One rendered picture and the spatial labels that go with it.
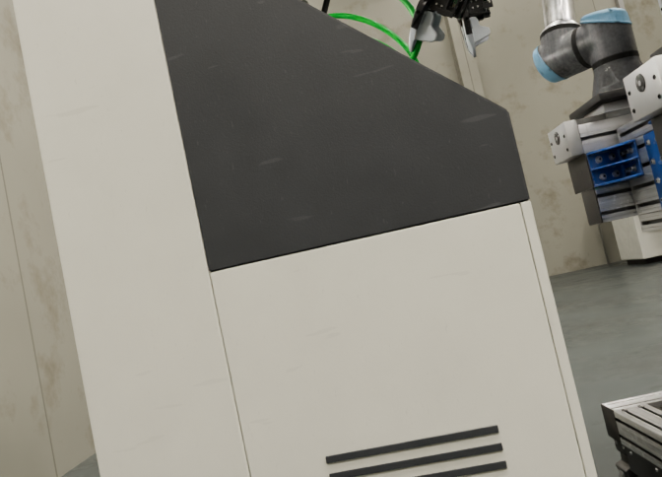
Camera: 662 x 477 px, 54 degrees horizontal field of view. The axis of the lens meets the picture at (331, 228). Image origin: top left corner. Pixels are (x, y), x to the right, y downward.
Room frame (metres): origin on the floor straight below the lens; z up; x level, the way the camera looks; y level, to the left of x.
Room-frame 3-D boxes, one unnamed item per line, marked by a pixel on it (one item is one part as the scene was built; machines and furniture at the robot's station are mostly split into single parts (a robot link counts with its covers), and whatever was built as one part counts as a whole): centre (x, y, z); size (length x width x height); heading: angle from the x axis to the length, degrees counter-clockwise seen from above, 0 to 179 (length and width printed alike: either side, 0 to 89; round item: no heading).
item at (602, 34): (1.69, -0.82, 1.20); 0.13 x 0.12 x 0.14; 38
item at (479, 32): (1.54, -0.45, 1.24); 0.06 x 0.03 x 0.09; 83
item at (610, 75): (1.68, -0.83, 1.09); 0.15 x 0.15 x 0.10
